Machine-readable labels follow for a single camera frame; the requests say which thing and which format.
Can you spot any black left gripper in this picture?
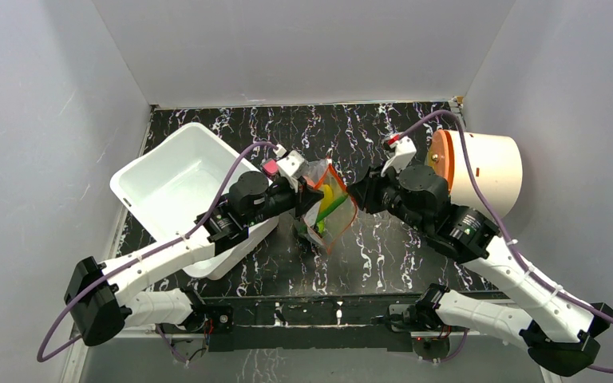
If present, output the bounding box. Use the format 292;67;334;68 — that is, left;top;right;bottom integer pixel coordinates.
246;179;324;229

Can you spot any yellow starfruit toy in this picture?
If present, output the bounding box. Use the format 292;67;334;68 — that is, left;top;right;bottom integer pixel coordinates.
319;184;334;211

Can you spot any green chili pepper toy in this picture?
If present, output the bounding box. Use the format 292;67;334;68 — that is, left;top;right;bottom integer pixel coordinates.
315;195;349;223

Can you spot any clear orange zip bag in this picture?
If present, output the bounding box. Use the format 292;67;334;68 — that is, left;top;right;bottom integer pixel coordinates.
294;159;358;253

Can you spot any white plastic bin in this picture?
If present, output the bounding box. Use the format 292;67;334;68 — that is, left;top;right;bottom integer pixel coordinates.
109;121;280;281

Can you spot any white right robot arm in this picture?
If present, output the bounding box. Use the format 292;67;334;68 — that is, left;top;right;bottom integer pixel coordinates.
346;165;613;377

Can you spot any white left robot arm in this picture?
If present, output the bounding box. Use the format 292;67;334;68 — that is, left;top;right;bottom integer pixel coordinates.
63;171;324;346

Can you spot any small pink cube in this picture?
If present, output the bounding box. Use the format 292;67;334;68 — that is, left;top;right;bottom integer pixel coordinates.
261;159;279;178

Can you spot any white orange cylinder container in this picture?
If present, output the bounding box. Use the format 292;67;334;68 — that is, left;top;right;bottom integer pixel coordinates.
425;129;523;219

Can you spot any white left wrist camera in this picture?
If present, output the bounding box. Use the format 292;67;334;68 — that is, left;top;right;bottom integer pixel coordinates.
274;144;307;192

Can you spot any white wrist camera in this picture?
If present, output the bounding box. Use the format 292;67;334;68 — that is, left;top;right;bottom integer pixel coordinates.
381;133;417;176
274;144;307;192

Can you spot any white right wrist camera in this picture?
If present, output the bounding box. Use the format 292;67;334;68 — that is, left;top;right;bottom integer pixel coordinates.
381;133;417;176

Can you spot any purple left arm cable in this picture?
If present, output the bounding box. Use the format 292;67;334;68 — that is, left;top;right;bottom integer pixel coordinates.
37;140;281;364

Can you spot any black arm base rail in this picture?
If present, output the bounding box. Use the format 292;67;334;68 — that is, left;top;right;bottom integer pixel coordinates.
73;287;503;354

